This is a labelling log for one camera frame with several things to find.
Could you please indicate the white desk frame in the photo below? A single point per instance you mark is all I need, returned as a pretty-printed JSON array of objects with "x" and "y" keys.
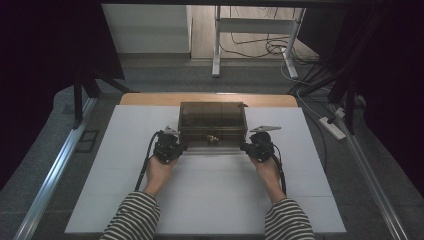
[{"x": 216, "y": 50}]

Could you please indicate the brown translucent drawer box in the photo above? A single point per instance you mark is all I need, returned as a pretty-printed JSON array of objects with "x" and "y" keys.
[{"x": 211, "y": 116}]

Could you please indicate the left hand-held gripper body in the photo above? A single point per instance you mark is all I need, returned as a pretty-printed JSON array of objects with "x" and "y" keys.
[{"x": 166, "y": 148}]

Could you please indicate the white cabinet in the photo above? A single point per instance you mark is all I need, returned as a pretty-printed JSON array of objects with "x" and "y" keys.
[{"x": 146, "y": 30}]

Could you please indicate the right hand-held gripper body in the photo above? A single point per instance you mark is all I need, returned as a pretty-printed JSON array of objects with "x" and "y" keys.
[{"x": 261, "y": 146}]

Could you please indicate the aluminium rail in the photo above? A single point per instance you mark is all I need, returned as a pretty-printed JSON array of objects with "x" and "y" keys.
[
  {"x": 53, "y": 176},
  {"x": 370, "y": 176}
]

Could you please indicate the dark floor outlet cover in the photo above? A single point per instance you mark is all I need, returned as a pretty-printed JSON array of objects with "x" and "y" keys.
[{"x": 87, "y": 141}]

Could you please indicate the white power strip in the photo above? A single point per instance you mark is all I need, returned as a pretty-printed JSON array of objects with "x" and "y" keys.
[{"x": 331, "y": 127}]

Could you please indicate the person's left hand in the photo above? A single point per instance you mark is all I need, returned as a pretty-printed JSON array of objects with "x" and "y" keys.
[{"x": 158, "y": 175}]

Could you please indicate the black curtain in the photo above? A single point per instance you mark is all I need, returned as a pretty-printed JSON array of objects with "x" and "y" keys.
[
  {"x": 43, "y": 66},
  {"x": 396, "y": 83}
]

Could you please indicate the brown translucent drawer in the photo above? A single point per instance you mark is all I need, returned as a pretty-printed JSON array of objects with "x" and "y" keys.
[{"x": 226, "y": 148}]

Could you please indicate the person's right hand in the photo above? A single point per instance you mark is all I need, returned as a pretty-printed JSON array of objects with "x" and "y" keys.
[{"x": 270, "y": 173}]

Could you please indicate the black metal stand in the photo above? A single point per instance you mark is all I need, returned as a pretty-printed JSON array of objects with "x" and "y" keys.
[
  {"x": 350, "y": 110},
  {"x": 78, "y": 100}
]

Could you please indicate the white foam board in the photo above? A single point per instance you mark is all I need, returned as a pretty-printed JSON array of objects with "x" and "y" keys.
[{"x": 213, "y": 193}]

